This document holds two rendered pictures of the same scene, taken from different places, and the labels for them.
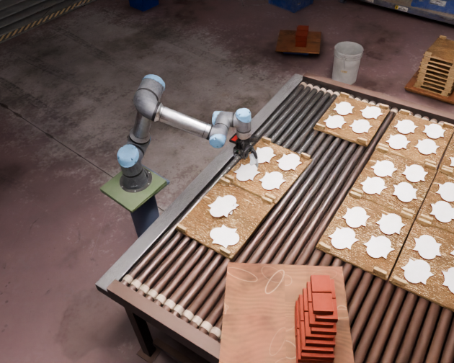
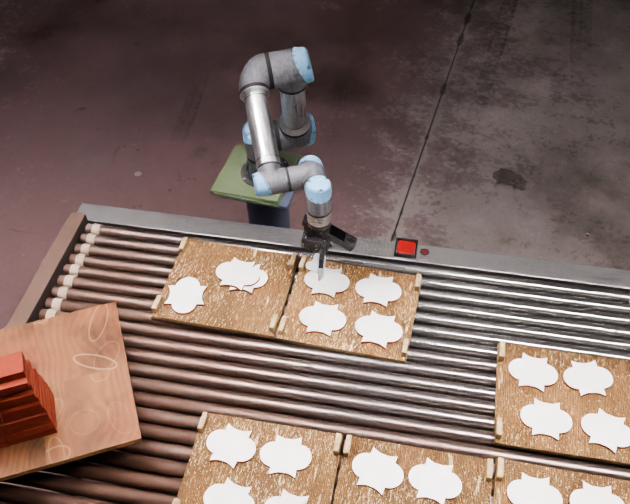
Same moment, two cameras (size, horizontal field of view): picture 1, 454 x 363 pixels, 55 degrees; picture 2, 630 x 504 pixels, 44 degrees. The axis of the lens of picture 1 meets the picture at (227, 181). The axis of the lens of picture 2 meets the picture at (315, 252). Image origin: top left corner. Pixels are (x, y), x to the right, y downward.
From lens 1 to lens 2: 1.99 m
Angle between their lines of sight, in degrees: 45
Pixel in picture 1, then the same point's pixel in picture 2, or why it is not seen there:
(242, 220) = (225, 306)
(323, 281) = (11, 366)
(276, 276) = (103, 361)
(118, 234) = not seen: hidden behind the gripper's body
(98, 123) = (505, 124)
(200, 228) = (193, 265)
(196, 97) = not seen: outside the picture
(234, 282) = (83, 318)
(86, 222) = not seen: hidden behind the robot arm
